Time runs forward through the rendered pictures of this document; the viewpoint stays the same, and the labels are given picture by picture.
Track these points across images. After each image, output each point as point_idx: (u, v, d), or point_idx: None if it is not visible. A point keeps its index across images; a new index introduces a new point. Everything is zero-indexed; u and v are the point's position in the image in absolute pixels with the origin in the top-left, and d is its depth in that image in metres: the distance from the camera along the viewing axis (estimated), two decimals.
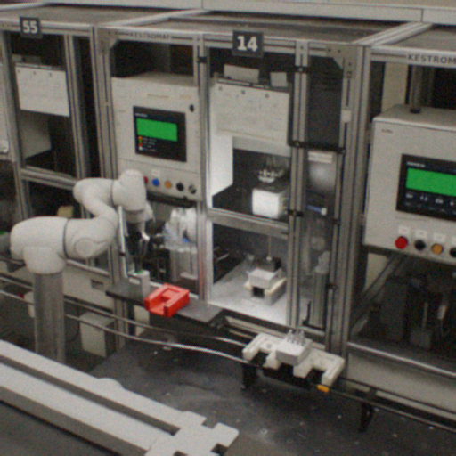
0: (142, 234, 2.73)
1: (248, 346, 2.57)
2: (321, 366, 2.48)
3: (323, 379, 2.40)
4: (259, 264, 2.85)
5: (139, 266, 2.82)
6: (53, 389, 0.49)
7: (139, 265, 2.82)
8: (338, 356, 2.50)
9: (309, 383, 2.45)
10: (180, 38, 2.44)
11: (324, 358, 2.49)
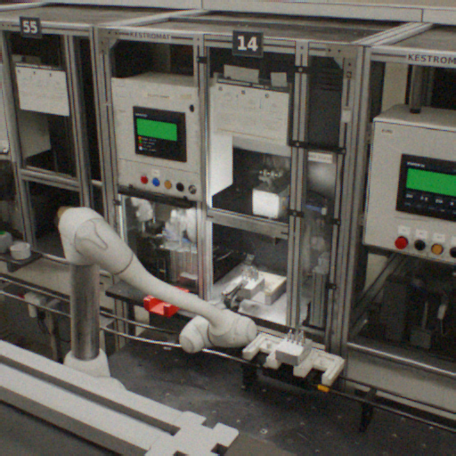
0: None
1: (248, 346, 2.57)
2: (321, 366, 2.48)
3: (323, 379, 2.40)
4: (260, 237, 2.79)
5: None
6: (53, 389, 0.49)
7: None
8: (338, 356, 2.50)
9: (309, 383, 2.45)
10: (180, 38, 2.44)
11: (324, 358, 2.49)
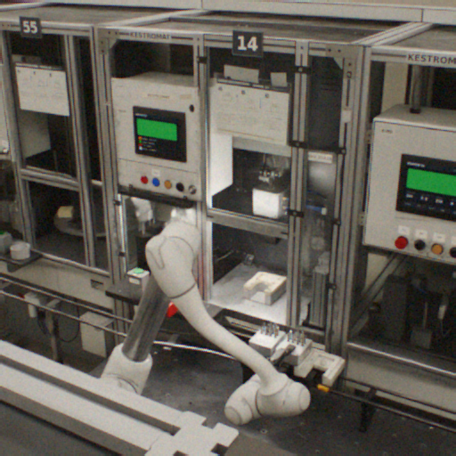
0: None
1: (248, 346, 2.57)
2: (321, 366, 2.48)
3: (323, 379, 2.40)
4: (260, 237, 2.79)
5: None
6: (53, 389, 0.49)
7: None
8: (338, 356, 2.50)
9: (309, 383, 2.45)
10: (180, 38, 2.44)
11: (324, 358, 2.49)
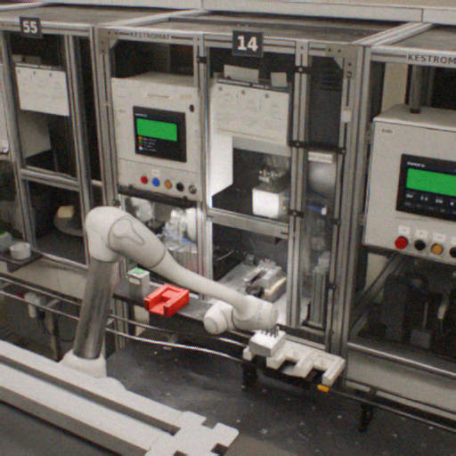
0: None
1: (248, 346, 2.57)
2: (321, 366, 2.48)
3: (323, 379, 2.40)
4: (260, 237, 2.79)
5: None
6: (53, 389, 0.49)
7: None
8: (338, 356, 2.50)
9: (309, 383, 2.45)
10: (180, 38, 2.44)
11: (324, 358, 2.49)
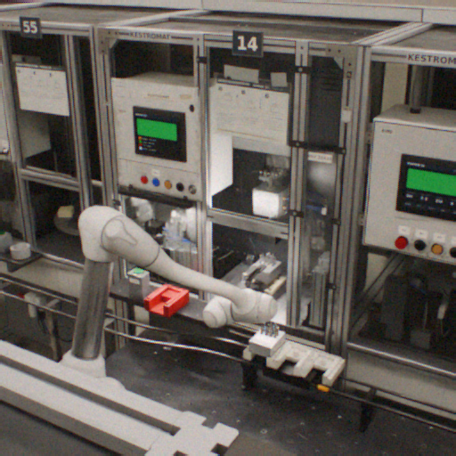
0: None
1: (248, 346, 2.57)
2: (321, 366, 2.48)
3: (323, 379, 2.40)
4: (260, 237, 2.79)
5: None
6: (53, 389, 0.49)
7: None
8: (338, 356, 2.50)
9: (309, 383, 2.45)
10: (180, 38, 2.44)
11: (324, 358, 2.49)
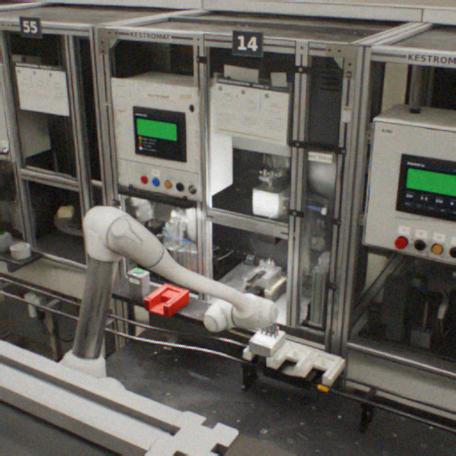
0: None
1: (248, 346, 2.57)
2: (321, 366, 2.48)
3: (323, 379, 2.40)
4: (260, 237, 2.79)
5: None
6: (53, 389, 0.49)
7: None
8: (338, 356, 2.50)
9: (309, 383, 2.45)
10: (180, 38, 2.44)
11: (324, 358, 2.49)
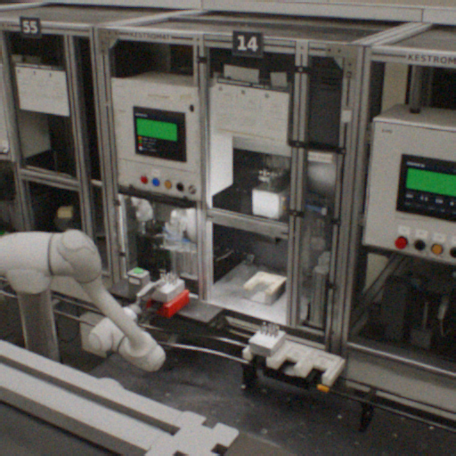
0: None
1: (248, 346, 2.57)
2: (321, 366, 2.48)
3: (323, 379, 2.40)
4: (260, 237, 2.79)
5: (161, 303, 2.76)
6: (53, 389, 0.49)
7: (160, 303, 2.76)
8: (338, 356, 2.50)
9: (309, 383, 2.45)
10: (180, 38, 2.44)
11: (324, 358, 2.49)
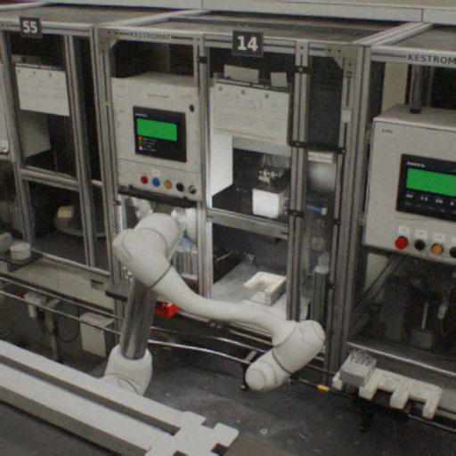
0: None
1: (337, 375, 2.40)
2: (418, 396, 2.31)
3: (424, 411, 2.23)
4: (260, 237, 2.79)
5: None
6: (53, 389, 0.49)
7: (300, 373, 2.42)
8: (436, 386, 2.33)
9: (407, 415, 2.28)
10: (180, 38, 2.44)
11: (421, 387, 2.32)
